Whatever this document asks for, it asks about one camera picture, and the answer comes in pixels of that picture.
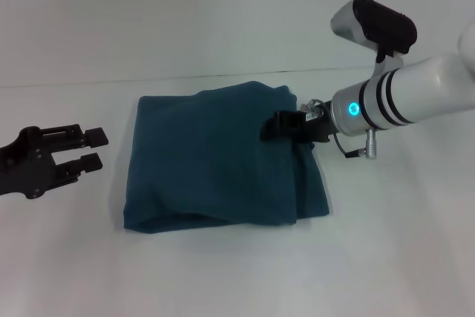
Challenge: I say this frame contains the right arm connector cable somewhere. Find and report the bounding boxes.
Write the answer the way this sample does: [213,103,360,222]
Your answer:
[299,98,378,160]

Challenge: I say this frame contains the teal blue t-shirt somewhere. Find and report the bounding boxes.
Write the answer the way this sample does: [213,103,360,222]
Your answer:
[122,79,333,235]

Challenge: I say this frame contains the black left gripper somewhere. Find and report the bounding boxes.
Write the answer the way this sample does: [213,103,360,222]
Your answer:
[0,123,110,200]

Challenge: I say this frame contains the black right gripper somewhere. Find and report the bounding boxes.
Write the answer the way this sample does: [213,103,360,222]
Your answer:
[259,108,338,145]

